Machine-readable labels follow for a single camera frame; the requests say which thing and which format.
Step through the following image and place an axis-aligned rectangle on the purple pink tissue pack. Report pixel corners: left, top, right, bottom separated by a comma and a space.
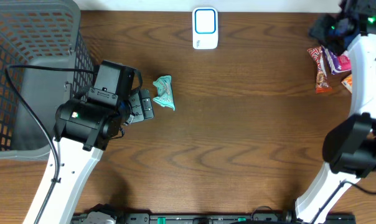
322, 46, 351, 75

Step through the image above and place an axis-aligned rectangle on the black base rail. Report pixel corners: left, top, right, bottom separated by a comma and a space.
71, 212, 357, 224

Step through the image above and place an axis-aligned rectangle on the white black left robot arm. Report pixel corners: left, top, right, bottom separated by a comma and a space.
24, 60, 154, 223

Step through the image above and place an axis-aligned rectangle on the green wet wipes packet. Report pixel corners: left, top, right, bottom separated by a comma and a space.
153, 75, 176, 111

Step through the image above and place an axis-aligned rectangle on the orange snack packet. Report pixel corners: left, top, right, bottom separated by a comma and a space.
341, 74, 352, 93

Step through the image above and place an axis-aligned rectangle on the brown red chocolate bar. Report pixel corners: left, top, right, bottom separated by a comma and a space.
307, 46, 332, 93

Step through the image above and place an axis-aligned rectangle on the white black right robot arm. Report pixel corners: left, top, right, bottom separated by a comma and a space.
280, 0, 376, 223

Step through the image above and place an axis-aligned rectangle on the grey plastic lattice basket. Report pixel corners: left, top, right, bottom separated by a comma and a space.
0, 0, 94, 161

